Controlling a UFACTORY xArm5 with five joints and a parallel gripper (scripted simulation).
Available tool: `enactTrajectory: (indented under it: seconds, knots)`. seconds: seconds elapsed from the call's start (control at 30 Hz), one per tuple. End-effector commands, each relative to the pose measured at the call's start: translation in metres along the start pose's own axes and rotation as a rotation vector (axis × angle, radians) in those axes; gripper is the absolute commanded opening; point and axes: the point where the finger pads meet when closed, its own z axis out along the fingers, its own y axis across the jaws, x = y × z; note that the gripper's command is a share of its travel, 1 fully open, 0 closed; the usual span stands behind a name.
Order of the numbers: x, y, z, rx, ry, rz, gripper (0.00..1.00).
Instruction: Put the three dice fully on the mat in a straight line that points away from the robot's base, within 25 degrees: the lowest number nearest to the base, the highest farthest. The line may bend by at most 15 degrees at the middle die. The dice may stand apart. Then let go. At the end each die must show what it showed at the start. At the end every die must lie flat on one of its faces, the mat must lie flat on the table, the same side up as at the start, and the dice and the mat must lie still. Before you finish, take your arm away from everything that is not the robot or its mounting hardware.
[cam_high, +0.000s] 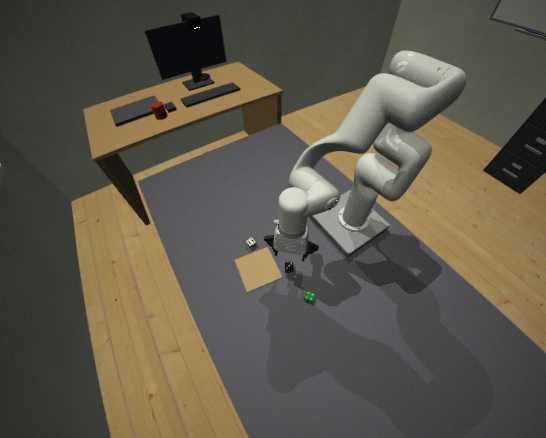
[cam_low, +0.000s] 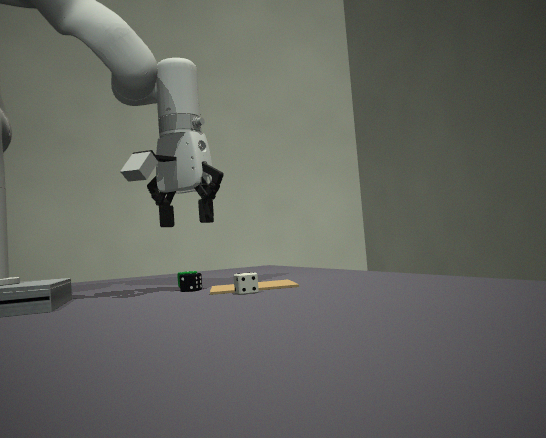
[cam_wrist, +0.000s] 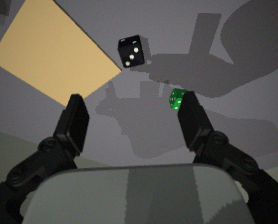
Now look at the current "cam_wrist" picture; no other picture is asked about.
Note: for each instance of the black die with white pips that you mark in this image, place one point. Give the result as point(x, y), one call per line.
point(130, 51)

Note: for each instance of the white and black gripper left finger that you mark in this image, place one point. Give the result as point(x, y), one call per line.
point(55, 154)

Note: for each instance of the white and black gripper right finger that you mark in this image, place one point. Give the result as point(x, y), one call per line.
point(215, 150)

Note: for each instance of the tan flat mat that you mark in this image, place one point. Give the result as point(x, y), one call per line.
point(47, 49)

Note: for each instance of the green die with white pips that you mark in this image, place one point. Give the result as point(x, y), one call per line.
point(176, 98)

